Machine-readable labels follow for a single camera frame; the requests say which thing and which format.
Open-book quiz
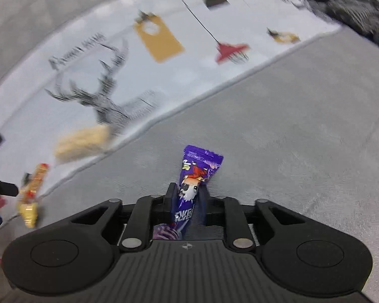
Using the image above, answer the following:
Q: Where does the gold candy packet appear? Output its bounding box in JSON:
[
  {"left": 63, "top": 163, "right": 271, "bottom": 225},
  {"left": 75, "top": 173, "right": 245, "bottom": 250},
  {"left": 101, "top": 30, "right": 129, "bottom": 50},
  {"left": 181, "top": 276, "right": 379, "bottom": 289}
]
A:
[{"left": 17, "top": 163, "right": 50, "bottom": 229}]

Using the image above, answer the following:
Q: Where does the beige cracker packet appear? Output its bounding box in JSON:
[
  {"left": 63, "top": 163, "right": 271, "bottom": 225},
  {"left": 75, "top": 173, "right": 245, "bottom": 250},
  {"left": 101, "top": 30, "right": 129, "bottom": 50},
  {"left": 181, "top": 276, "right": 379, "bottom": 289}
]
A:
[{"left": 54, "top": 124, "right": 113, "bottom": 165}]

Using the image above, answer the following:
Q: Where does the dark fleece blanket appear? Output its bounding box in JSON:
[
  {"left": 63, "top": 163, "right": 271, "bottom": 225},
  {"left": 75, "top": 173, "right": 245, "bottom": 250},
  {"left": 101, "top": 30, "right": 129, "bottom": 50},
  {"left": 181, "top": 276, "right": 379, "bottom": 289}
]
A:
[{"left": 291, "top": 0, "right": 379, "bottom": 53}]

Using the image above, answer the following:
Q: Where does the purple snack packet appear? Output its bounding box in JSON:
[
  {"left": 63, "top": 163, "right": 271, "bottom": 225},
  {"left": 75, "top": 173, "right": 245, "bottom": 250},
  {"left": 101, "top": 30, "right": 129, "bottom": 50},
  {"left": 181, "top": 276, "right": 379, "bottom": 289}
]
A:
[{"left": 152, "top": 144, "right": 224, "bottom": 241}]

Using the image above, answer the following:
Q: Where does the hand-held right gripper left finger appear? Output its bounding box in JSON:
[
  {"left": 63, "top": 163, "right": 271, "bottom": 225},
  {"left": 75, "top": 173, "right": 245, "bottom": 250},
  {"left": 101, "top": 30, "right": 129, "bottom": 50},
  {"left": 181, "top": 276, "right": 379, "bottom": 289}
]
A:
[{"left": 71, "top": 182, "right": 178, "bottom": 252}]

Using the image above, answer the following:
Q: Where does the printed grey duvet cover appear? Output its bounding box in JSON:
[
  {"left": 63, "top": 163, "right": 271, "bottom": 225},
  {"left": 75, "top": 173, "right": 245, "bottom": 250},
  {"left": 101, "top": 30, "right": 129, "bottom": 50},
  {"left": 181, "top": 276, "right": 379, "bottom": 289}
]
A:
[{"left": 0, "top": 0, "right": 345, "bottom": 237}]

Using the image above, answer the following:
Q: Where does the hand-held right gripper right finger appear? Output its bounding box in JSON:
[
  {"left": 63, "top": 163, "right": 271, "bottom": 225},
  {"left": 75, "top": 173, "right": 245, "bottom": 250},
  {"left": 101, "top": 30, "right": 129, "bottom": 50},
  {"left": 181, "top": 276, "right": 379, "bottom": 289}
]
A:
[{"left": 198, "top": 186, "right": 307, "bottom": 250}]

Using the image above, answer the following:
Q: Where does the grey bed sheet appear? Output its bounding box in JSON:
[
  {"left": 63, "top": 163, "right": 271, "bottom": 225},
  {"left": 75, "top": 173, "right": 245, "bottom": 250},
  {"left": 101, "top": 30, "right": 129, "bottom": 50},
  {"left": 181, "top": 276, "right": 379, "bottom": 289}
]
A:
[{"left": 0, "top": 25, "right": 379, "bottom": 303}]

